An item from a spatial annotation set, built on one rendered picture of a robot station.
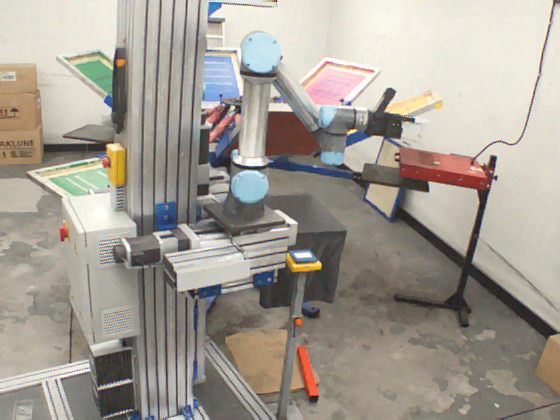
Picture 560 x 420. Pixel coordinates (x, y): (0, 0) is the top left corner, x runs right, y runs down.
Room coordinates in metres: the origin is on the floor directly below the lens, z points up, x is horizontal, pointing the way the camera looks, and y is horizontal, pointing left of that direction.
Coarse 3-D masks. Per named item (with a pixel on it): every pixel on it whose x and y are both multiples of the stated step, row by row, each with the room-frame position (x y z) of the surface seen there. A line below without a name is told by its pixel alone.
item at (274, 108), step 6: (270, 108) 2.31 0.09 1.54; (276, 108) 2.32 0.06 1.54; (282, 108) 2.33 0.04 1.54; (288, 108) 2.34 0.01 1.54; (318, 108) 2.39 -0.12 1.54; (366, 108) 2.49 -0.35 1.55; (372, 108) 2.50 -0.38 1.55; (234, 132) 2.59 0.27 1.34; (348, 132) 2.71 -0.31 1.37; (234, 138) 2.62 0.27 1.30; (234, 144) 2.71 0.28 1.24; (228, 150) 2.81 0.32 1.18; (318, 150) 3.00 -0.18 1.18
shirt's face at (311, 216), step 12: (276, 204) 2.67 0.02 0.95; (288, 204) 2.68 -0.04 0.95; (300, 204) 2.70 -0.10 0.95; (312, 204) 2.72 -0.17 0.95; (288, 216) 2.52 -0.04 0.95; (300, 216) 2.53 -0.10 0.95; (312, 216) 2.55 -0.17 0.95; (324, 216) 2.57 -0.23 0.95; (300, 228) 2.38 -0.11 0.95; (312, 228) 2.40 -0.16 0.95; (324, 228) 2.41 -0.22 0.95; (336, 228) 2.43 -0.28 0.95
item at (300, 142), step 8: (304, 128) 2.59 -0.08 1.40; (296, 136) 2.70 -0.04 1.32; (304, 136) 2.71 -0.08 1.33; (288, 144) 2.82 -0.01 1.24; (296, 144) 2.84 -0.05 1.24; (304, 144) 2.85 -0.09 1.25; (312, 144) 2.87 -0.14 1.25; (272, 152) 2.95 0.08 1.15; (280, 152) 2.96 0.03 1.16; (288, 152) 2.98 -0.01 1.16; (296, 152) 2.99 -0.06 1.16; (304, 152) 3.01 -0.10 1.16
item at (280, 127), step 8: (272, 120) 2.43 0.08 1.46; (280, 120) 2.44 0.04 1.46; (288, 120) 2.45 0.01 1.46; (296, 120) 2.46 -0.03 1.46; (272, 128) 2.54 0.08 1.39; (280, 128) 2.55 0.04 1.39; (288, 128) 2.56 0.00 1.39; (296, 128) 2.57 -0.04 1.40; (272, 136) 2.66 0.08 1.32; (280, 136) 2.67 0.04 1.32; (288, 136) 2.68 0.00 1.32; (272, 144) 2.79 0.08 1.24; (280, 144) 2.80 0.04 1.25
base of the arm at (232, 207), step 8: (232, 192) 1.73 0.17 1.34; (232, 200) 1.72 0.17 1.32; (224, 208) 1.74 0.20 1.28; (232, 208) 1.71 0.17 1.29; (240, 208) 1.71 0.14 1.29; (248, 208) 1.71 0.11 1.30; (256, 208) 1.72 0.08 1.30; (264, 208) 1.77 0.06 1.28; (232, 216) 1.71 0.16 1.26; (240, 216) 1.70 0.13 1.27; (248, 216) 1.70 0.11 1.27; (256, 216) 1.72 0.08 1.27
